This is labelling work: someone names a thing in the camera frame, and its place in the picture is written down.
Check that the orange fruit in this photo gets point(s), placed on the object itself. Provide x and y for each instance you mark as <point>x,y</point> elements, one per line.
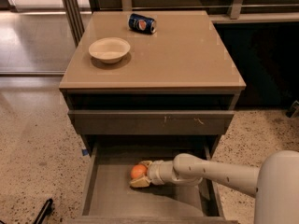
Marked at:
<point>138,170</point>

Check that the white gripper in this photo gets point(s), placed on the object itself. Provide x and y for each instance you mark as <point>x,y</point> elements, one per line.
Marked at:
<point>154,173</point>

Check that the dark object at right floor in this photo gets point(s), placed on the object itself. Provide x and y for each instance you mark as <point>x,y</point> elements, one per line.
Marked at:
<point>293,109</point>

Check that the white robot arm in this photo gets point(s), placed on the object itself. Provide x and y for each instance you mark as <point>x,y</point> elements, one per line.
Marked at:
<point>274,185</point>

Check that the metal railing frame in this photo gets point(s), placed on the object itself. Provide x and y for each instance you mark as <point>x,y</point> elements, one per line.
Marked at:
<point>220,11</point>

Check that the white paper bowl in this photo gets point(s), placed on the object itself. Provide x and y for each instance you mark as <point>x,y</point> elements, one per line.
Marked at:
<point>109,50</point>

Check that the grey drawer cabinet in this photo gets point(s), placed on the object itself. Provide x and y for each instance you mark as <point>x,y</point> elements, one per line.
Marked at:
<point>184,66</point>

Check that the black object on floor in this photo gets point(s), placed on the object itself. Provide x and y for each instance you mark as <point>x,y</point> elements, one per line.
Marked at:
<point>44,211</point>

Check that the blue pepsi soda can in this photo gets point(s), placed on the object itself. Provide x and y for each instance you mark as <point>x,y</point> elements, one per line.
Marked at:
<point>142,24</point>

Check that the blue tape piece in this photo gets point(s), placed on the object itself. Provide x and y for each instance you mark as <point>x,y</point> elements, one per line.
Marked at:
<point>85,152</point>

